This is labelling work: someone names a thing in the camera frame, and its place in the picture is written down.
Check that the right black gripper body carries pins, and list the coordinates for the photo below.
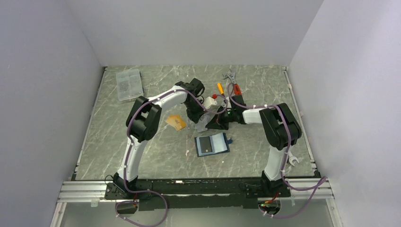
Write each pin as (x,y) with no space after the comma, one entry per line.
(226,117)

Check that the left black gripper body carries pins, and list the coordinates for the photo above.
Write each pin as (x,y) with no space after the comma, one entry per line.
(194,109)

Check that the black VIP card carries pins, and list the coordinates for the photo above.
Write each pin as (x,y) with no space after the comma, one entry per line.
(205,145)

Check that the blue leather card holder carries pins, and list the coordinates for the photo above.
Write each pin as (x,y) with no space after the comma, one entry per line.
(220,144)

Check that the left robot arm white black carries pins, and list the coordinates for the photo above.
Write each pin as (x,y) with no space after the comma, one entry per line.
(143,122)

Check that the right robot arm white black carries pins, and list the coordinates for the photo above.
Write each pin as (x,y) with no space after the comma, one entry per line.
(280,126)

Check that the gold card stack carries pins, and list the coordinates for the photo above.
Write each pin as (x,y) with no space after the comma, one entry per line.
(176,121)

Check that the clear plastic screw box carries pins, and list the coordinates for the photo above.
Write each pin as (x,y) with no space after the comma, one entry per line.
(129,84)

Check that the red handled adjustable wrench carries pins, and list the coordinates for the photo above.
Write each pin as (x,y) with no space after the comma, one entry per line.
(231,75)

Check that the orange handled screwdriver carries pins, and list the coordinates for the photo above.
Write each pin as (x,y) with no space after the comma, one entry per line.
(220,88)

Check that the aluminium frame rail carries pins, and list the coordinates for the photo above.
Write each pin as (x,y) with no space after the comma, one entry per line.
(82,191)

